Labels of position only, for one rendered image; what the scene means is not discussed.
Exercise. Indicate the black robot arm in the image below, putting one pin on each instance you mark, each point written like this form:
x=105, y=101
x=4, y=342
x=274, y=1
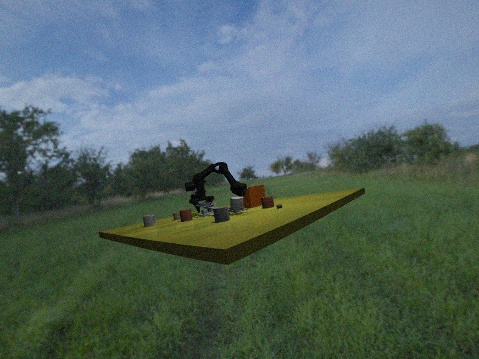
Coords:
x=237, y=188

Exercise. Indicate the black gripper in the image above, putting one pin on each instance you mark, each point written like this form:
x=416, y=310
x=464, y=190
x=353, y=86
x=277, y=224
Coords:
x=201, y=197

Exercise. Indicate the white cylinder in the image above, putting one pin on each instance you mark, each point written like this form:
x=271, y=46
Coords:
x=236, y=202

